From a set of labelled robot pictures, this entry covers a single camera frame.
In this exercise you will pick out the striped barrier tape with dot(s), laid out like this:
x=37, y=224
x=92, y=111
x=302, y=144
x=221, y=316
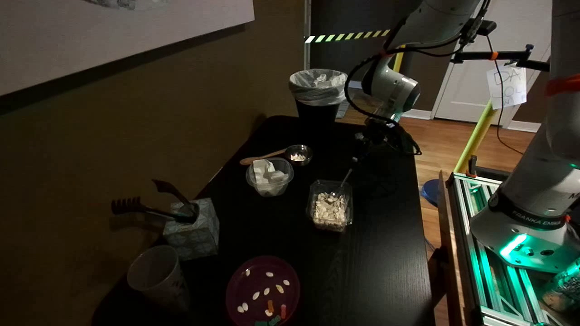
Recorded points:
x=346, y=37

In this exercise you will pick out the clear rectangular lunchbox with seeds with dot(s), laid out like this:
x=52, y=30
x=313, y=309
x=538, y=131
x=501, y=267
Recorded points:
x=331, y=205

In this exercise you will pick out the purple plate with candies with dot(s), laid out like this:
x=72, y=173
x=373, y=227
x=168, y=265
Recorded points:
x=266, y=291

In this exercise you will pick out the hanging white paper sheet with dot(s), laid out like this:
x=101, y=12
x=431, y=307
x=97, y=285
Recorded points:
x=509, y=86

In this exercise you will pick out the wooden spoon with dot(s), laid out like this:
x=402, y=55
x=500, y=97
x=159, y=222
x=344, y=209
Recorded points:
x=264, y=157

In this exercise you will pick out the white paper cup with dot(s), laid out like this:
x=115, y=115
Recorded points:
x=157, y=274

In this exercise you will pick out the yellow stanchion post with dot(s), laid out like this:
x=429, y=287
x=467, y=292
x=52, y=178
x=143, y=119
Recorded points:
x=478, y=135

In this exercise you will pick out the clear round container with tissue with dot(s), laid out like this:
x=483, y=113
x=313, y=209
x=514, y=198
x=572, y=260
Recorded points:
x=271, y=176

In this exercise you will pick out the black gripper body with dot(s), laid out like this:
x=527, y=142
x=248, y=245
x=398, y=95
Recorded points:
x=385, y=131

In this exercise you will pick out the white wall board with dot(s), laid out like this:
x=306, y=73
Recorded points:
x=43, y=41

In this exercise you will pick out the black trash bin white liner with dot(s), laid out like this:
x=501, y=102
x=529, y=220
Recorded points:
x=318, y=95

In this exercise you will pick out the silver spoon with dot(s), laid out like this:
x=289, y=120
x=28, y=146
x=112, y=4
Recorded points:
x=349, y=173

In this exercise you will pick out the small steel bowl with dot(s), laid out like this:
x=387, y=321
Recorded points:
x=300, y=155

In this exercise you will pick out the black camera arm stand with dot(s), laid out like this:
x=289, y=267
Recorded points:
x=520, y=59

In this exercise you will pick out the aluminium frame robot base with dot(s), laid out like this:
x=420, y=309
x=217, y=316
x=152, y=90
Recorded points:
x=523, y=285

